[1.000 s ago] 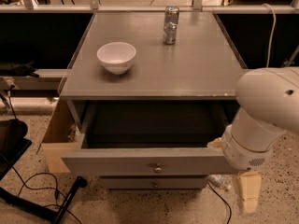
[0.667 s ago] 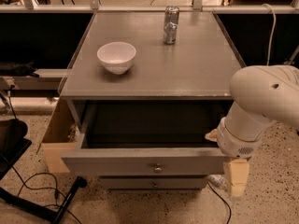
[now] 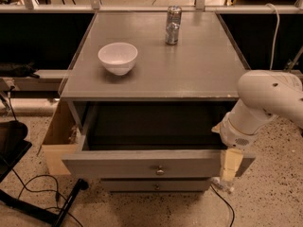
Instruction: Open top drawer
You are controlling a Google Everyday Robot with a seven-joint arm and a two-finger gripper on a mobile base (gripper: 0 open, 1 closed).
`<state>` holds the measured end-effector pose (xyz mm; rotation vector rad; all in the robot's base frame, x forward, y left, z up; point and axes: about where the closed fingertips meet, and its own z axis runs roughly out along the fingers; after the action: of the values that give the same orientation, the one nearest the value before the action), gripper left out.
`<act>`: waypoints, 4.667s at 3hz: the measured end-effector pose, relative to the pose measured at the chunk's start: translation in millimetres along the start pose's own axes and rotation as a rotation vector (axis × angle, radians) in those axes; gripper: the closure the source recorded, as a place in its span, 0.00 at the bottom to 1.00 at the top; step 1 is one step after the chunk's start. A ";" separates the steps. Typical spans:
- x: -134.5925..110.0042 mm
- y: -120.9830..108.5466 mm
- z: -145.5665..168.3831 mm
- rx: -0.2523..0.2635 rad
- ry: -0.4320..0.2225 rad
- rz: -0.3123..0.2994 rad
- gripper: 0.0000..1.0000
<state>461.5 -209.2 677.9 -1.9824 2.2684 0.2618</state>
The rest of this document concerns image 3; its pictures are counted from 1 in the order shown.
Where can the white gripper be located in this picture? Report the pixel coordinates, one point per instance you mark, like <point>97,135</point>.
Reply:
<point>234,136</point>

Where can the grey top drawer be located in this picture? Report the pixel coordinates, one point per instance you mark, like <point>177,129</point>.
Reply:
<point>149,140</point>

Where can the grey drawer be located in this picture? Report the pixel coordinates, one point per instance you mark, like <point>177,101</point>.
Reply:
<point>157,185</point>
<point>149,140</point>

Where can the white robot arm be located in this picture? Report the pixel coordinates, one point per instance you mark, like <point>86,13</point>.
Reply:
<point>263,96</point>

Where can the grey drawer cabinet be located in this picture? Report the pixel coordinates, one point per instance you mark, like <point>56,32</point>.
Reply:
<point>202,67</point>

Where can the grey bottom drawer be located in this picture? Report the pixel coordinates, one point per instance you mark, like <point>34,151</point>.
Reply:
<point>157,185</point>

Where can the white bowl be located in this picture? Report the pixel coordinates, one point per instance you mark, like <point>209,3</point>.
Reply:
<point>118,58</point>

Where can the silver drink can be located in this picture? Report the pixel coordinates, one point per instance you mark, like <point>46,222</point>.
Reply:
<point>173,23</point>

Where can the cardboard box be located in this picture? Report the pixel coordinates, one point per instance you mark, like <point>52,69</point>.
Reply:
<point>59,139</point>

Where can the black cloth on ledge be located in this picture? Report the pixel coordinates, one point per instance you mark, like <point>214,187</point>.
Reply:
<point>18,70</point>

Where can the metal railing frame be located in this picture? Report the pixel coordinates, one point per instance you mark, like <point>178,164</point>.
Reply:
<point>151,7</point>

